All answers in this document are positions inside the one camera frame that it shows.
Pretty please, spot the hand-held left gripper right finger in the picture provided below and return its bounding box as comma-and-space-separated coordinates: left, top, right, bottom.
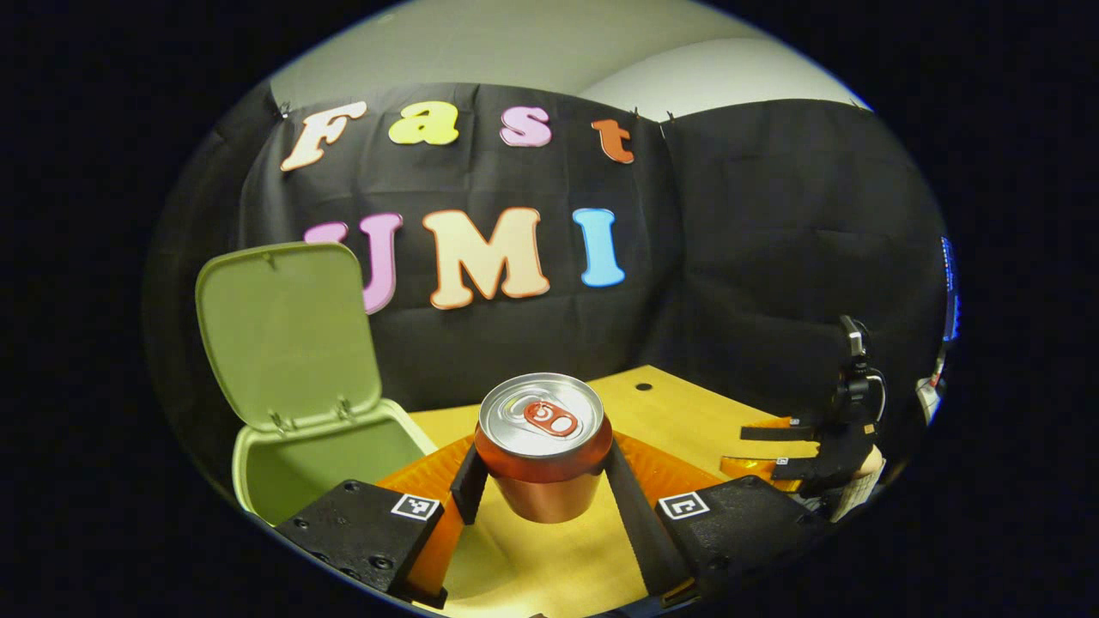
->
601, 429, 825, 606

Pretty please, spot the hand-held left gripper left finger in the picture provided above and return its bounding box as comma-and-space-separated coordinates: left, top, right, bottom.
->
275, 433, 490, 610

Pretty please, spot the red pop can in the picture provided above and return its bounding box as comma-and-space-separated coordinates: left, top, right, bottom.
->
474, 372, 615, 524

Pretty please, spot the green desktop garbage bin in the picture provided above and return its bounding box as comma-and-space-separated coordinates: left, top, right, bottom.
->
195, 241, 439, 526

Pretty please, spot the green garbage bin lid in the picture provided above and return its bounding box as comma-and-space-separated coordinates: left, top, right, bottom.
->
195, 241, 383, 433

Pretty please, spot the wooden desktop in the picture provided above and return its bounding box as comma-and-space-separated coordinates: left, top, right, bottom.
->
408, 365, 825, 618

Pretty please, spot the black backdrop cloth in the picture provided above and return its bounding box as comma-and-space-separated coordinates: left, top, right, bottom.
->
146, 82, 950, 499

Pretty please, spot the computer monitor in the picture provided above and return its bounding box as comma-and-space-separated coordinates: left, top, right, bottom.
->
938, 236, 962, 344

